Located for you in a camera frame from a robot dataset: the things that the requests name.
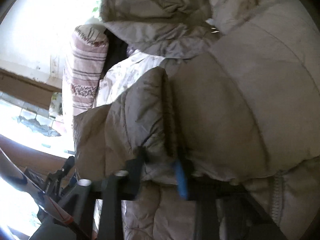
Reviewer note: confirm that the white floral bed sheet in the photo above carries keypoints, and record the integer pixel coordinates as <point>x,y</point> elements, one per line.
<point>123,75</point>

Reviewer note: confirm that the striped floral pillow left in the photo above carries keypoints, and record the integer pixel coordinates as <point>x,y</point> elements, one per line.
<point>83,69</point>

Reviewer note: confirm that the wooden door with stained glass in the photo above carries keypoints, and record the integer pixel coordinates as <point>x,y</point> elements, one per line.
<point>29,136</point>

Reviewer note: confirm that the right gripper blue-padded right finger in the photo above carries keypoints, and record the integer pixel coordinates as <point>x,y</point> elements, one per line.
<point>223,211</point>

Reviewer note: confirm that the grey-brown hooded puffer jacket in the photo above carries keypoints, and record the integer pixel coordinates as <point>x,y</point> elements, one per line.
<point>237,94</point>

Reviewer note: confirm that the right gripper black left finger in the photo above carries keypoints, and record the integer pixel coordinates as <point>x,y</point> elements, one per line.
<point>80,200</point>

